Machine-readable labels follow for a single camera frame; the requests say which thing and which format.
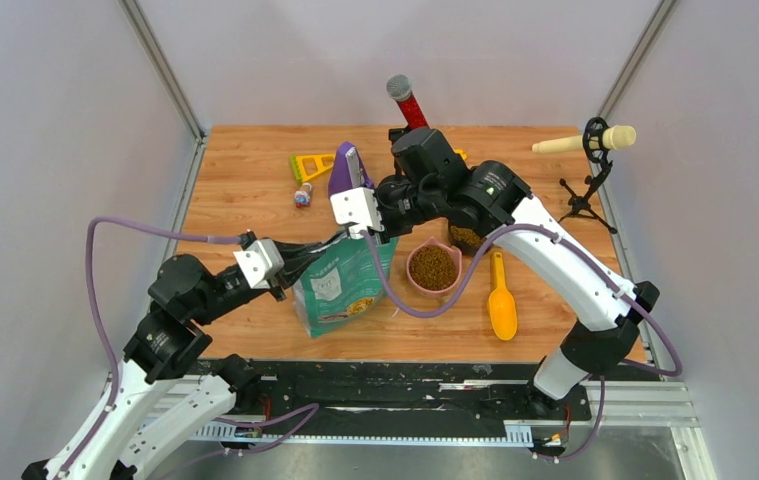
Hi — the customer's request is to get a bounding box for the green pet food bag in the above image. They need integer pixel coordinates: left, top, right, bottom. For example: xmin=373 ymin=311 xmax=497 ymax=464
xmin=293 ymin=238 xmax=398 ymax=338

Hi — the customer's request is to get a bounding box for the yellow scoop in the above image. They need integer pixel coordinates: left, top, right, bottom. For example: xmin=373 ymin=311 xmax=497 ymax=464
xmin=487 ymin=251 xmax=518 ymax=341

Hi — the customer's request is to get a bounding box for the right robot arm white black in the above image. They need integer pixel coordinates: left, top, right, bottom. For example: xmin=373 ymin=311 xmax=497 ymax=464
xmin=372 ymin=127 xmax=660 ymax=418

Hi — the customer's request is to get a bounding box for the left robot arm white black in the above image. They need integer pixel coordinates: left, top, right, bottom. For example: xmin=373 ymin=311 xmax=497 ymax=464
xmin=22 ymin=234 xmax=322 ymax=479

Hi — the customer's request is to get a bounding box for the brown pet food kibble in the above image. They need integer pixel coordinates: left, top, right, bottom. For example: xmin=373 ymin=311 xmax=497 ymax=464
xmin=406 ymin=225 xmax=484 ymax=293

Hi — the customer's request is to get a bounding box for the pink cat-ear pet bowl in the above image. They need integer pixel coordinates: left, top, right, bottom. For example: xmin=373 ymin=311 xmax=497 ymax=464
xmin=406 ymin=237 xmax=462 ymax=298

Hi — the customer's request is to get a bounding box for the black pet bowl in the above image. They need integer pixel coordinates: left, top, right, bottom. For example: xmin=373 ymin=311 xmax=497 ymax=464
xmin=447 ymin=224 xmax=486 ymax=257

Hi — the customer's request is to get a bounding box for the small toy figure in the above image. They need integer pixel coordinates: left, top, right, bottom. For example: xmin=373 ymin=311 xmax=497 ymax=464
xmin=294 ymin=182 xmax=313 ymax=208

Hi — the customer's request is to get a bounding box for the purple metronome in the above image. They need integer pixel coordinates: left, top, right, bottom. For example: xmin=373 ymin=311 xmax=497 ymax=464
xmin=328 ymin=142 xmax=375 ymax=197

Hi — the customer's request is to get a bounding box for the yellow green toy triangle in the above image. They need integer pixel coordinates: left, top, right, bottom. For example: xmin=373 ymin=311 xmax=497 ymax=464
xmin=289 ymin=153 xmax=335 ymax=185

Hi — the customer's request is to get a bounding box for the red glitter microphone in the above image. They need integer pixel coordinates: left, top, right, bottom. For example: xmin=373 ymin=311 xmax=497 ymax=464
xmin=386 ymin=74 xmax=429 ymax=130

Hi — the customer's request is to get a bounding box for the cream microphone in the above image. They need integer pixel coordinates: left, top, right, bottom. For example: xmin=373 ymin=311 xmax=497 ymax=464
xmin=531 ymin=125 xmax=637 ymax=154

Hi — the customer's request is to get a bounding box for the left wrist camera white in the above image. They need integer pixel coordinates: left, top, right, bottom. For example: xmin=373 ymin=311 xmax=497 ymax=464
xmin=233 ymin=238 xmax=285 ymax=290

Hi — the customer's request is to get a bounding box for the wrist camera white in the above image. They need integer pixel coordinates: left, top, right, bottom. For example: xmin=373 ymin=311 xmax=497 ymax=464
xmin=233 ymin=238 xmax=285 ymax=290
xmin=330 ymin=187 xmax=385 ymax=239

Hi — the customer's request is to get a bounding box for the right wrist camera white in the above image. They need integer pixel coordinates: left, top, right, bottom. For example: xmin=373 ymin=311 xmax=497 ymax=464
xmin=330 ymin=187 xmax=385 ymax=239

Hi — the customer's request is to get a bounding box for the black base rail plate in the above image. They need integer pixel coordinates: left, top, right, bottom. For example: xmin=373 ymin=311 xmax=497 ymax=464
xmin=232 ymin=360 xmax=592 ymax=439

